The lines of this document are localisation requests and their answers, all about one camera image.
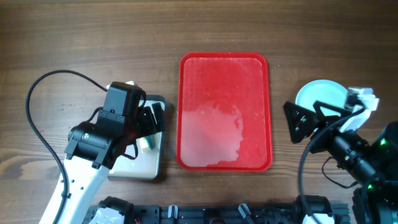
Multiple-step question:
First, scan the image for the black tray with soapy water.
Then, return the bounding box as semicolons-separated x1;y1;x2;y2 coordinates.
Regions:
109;95;166;180

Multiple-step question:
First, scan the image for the green yellow sponge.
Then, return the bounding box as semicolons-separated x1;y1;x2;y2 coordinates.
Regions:
138;136;154;153

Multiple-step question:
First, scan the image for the red plastic tray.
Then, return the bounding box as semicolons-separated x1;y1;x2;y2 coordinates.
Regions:
175;52;273;172

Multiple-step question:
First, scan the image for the light blue plate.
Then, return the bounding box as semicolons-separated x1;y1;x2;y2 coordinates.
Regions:
295;80;348;112

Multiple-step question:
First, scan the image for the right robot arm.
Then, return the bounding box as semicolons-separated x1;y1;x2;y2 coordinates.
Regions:
283;100;397;223

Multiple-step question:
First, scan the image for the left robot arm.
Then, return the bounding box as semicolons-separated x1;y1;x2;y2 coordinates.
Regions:
57;131;163;223

